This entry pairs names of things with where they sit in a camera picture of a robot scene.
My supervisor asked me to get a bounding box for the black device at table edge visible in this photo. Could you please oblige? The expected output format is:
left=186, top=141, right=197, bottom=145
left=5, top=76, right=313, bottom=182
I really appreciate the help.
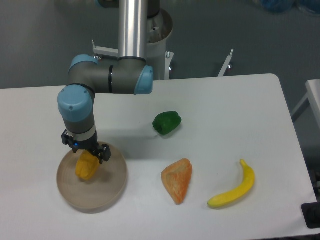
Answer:
left=301, top=202, right=320, bottom=229

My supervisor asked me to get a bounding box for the yellow toy pepper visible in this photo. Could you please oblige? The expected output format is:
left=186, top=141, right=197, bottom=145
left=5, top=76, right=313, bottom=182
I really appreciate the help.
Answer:
left=75, top=150, right=100, bottom=181

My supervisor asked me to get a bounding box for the beige round plate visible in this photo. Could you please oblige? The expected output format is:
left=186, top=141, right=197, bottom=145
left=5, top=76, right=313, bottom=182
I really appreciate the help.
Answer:
left=56, top=144, right=128, bottom=213

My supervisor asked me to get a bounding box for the blue object in background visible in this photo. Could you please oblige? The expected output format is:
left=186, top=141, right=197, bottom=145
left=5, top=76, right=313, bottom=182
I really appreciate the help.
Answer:
left=257, top=0, right=320, bottom=15

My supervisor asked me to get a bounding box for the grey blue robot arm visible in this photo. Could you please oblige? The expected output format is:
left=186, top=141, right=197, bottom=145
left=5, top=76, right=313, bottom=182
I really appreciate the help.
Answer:
left=57, top=0, right=160, bottom=164

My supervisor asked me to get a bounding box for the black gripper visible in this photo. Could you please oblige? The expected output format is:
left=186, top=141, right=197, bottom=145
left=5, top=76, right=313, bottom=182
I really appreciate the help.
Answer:
left=61, top=129, right=112, bottom=164

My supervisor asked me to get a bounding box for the white side table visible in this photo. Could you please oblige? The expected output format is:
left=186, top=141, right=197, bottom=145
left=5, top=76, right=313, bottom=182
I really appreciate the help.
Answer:
left=290, top=79, right=320, bottom=125

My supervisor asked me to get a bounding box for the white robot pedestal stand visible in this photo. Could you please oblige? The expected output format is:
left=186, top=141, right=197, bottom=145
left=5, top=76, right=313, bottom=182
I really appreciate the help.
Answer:
left=92, top=8, right=234, bottom=80

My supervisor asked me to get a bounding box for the orange toy bread wedge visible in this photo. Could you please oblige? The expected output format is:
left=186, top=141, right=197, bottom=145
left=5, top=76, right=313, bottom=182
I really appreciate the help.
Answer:
left=161, top=158, right=193, bottom=205

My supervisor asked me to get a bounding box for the yellow toy banana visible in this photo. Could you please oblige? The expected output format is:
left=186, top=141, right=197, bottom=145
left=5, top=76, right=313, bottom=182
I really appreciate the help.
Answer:
left=207, top=159, right=256, bottom=208

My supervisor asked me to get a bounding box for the green toy pepper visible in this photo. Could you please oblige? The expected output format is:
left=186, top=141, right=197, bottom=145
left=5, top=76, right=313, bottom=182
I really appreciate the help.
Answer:
left=152, top=111, right=182, bottom=136

